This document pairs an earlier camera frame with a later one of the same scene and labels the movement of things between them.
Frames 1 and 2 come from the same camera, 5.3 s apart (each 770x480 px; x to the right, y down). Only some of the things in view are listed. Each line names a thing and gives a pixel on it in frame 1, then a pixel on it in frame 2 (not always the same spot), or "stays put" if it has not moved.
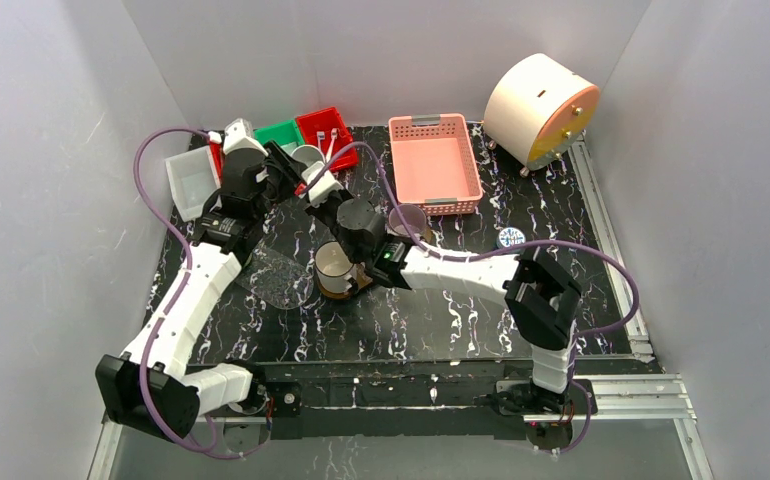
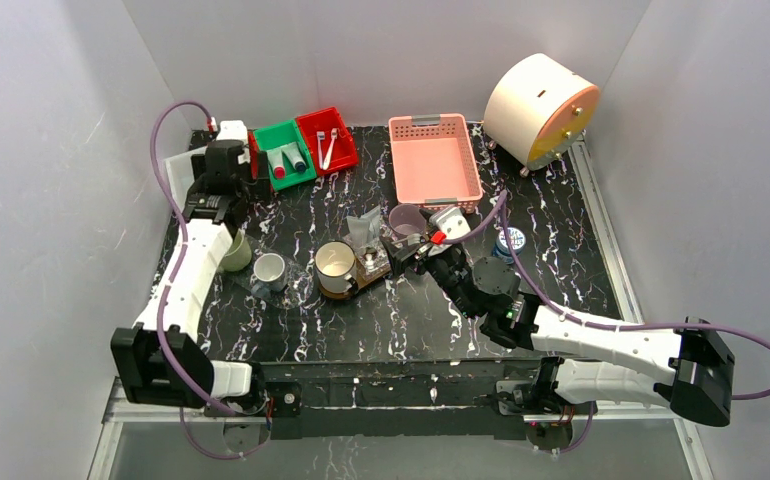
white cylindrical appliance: (540, 110) stays put
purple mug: (414, 217) stays put
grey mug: (308, 154) -> (269, 275)
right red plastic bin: (324, 120) stays put
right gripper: (323, 206) -> (418, 253)
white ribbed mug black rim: (333, 267) stays put
